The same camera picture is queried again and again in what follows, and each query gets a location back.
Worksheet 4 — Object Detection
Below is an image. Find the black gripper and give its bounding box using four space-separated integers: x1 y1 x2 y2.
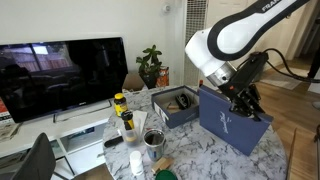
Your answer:
218 51 269 122

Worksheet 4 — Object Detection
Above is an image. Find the navy blue box lid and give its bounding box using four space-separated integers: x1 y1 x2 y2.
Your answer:
197 84 274 157

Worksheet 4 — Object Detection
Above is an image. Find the navy blue cardboard box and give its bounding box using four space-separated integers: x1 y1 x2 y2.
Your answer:
150 84 201 130

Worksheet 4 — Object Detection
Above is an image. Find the round green lid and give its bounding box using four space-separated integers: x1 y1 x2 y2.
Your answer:
154 169 179 180

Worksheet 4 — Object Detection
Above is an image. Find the open brown cardboard box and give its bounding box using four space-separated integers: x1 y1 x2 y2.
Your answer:
122 73 147 93

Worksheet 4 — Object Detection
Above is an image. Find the brown jar yellow lid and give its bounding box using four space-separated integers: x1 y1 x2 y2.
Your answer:
113 92 129 117

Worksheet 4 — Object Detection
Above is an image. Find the red and white box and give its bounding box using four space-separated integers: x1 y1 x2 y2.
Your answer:
0 97 14 127

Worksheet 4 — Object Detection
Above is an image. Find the light beige floor rug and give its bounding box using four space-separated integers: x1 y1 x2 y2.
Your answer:
263 68 309 91

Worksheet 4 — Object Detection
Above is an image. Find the black glasses case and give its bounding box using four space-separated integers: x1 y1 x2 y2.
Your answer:
174 93 194 110

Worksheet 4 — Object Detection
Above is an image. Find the small wooden stick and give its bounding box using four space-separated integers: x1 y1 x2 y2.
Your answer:
165 101 181 112

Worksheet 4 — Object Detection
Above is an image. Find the light wooden board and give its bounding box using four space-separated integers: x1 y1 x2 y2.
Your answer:
285 127 320 180

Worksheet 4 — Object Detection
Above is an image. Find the black stand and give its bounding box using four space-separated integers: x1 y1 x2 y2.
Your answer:
308 43 320 79

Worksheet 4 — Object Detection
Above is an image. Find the stainless steel tumbler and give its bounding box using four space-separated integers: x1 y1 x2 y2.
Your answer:
143 128 167 163

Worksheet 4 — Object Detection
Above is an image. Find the plain white panel door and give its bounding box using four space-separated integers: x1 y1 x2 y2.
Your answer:
203 0 264 31

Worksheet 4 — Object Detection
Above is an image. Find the small light wooden block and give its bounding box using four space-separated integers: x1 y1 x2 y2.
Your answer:
150 156 175 174

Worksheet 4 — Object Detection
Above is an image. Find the white paper napkin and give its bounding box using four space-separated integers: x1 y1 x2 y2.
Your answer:
132 109 149 133

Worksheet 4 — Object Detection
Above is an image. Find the green potted plant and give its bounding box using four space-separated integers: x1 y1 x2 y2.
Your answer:
135 44 164 90

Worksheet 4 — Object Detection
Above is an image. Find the clear plastic cup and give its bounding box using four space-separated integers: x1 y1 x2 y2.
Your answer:
118 123 144 148

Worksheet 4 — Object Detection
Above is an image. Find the yellow mustard bottle black cap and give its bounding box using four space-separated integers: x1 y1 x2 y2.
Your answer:
120 110 136 133

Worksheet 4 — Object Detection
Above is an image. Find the black remote control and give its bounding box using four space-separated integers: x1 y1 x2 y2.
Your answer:
103 135 125 149

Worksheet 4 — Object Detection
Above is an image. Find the black flat screen television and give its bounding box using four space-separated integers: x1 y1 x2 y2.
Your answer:
0 36 129 124

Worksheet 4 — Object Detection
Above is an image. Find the white television stand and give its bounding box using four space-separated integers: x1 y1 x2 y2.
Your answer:
0 99 124 178

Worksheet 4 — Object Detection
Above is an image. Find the dark grey chair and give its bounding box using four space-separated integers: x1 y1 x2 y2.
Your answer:
0 132 114 180

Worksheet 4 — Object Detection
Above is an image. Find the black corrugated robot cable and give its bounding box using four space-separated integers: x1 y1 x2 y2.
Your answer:
263 48 320 84

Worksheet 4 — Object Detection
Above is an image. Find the tall white wall grille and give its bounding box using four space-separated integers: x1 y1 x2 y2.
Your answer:
183 0 209 87

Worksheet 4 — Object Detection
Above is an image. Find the round white wall thermostat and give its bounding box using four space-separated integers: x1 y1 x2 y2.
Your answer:
161 3 172 15

